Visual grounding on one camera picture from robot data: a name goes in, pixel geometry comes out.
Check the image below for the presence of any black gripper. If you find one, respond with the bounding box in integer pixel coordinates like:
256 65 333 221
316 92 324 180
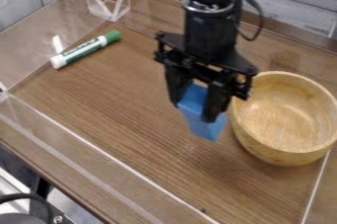
154 32 258 123

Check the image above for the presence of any blue block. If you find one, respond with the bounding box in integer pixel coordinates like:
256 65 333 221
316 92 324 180
177 84 228 141

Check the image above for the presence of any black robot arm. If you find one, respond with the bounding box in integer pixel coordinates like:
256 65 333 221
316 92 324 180
154 0 258 122

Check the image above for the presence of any brown wooden bowl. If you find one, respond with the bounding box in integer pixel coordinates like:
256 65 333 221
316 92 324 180
232 71 337 167

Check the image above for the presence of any green white marker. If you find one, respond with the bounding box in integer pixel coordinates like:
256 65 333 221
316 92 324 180
50 30 121 69

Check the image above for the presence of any clear acrylic tray wall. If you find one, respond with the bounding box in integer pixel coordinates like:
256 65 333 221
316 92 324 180
0 0 337 224

